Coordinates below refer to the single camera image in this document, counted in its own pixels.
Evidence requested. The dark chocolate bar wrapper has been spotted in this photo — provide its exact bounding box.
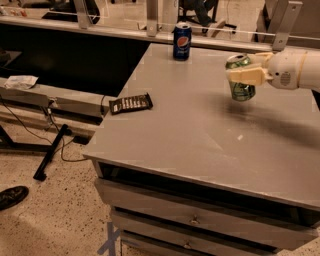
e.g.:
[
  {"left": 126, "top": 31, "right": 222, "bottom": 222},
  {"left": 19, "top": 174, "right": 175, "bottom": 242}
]
[{"left": 109, "top": 93, "right": 153, "bottom": 115}]

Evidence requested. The blue Pepsi can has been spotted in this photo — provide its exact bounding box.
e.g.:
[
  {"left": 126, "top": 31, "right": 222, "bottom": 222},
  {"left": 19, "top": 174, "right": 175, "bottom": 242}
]
[{"left": 173, "top": 22, "right": 192, "bottom": 61}]

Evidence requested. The black shoe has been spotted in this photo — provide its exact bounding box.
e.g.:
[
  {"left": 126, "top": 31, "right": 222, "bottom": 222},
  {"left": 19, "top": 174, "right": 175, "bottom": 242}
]
[{"left": 0, "top": 186, "right": 29, "bottom": 210}]

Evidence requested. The black table leg bar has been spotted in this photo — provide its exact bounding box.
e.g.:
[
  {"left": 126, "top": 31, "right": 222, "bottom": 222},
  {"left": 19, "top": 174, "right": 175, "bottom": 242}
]
[{"left": 33, "top": 124, "right": 68, "bottom": 181}]

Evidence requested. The green soda can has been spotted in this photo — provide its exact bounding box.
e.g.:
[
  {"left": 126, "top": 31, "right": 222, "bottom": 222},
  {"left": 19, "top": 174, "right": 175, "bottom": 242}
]
[{"left": 225, "top": 54, "right": 256, "bottom": 102}]

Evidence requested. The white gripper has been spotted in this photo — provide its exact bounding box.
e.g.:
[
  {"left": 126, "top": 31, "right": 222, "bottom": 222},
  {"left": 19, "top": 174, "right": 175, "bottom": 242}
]
[{"left": 226, "top": 50, "right": 320, "bottom": 91}]

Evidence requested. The grey drawer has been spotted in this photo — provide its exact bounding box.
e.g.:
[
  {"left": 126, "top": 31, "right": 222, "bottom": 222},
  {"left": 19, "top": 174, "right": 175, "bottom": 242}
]
[
  {"left": 95, "top": 178, "right": 318, "bottom": 250},
  {"left": 110, "top": 208, "right": 278, "bottom": 256}
]

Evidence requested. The blue tape cross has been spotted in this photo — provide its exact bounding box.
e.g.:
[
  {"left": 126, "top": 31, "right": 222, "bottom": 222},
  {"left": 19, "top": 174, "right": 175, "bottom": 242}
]
[{"left": 97, "top": 222, "right": 120, "bottom": 256}]

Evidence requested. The black floor cable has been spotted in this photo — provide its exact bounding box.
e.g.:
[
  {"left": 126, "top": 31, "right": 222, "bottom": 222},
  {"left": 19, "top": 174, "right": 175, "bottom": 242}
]
[{"left": 0, "top": 94, "right": 107, "bottom": 163}]

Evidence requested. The upper grey drawer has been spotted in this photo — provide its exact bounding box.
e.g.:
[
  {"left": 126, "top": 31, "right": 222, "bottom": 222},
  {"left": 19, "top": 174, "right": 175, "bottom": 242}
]
[{"left": 95, "top": 178, "right": 318, "bottom": 250}]

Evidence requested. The grey side bench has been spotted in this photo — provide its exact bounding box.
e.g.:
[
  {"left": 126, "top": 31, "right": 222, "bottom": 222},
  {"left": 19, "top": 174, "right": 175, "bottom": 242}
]
[{"left": 0, "top": 78, "right": 115, "bottom": 125}]

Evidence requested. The metal frame rail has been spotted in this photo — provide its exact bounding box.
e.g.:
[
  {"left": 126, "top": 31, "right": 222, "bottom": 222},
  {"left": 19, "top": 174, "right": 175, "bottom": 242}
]
[{"left": 0, "top": 16, "right": 272, "bottom": 53}]

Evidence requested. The lower grey drawer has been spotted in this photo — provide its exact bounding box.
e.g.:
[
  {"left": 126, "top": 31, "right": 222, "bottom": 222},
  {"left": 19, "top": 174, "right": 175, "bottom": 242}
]
[{"left": 110, "top": 208, "right": 278, "bottom": 256}]

